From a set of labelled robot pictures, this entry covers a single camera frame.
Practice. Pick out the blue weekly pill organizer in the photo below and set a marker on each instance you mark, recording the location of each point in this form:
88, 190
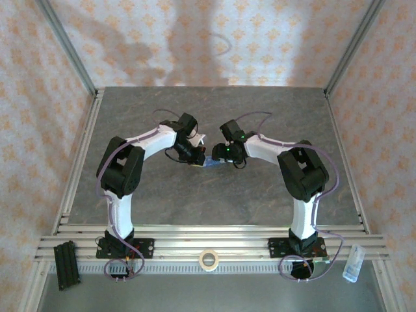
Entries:
211, 164

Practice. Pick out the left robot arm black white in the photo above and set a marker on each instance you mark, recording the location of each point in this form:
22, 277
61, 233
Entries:
120, 169

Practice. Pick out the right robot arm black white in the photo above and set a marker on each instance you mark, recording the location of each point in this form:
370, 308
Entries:
302, 175

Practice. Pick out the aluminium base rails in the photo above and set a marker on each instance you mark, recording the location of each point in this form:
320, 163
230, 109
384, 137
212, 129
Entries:
227, 234

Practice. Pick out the beige tape roll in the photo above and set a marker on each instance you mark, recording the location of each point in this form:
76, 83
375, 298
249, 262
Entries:
201, 259

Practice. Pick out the grey metal lower panel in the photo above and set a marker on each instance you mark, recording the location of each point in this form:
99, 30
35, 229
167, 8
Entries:
208, 295

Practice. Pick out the black aluminium extrusion piece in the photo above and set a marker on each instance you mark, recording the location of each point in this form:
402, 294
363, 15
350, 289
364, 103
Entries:
66, 266

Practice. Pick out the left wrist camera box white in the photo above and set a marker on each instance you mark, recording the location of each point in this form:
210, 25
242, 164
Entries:
196, 140

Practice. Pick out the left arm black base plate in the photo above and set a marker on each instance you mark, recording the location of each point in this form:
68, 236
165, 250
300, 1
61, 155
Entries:
148, 248

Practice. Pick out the aluminium table side rail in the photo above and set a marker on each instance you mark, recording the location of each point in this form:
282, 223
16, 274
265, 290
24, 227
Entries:
94, 107
331, 110

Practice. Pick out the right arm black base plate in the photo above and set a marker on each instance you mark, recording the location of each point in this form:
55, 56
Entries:
274, 248

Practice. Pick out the aluminium frame post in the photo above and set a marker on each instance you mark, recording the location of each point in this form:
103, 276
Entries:
66, 42
356, 42

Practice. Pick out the aluminium lower side rail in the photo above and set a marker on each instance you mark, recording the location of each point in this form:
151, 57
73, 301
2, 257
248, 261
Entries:
32, 289
388, 289

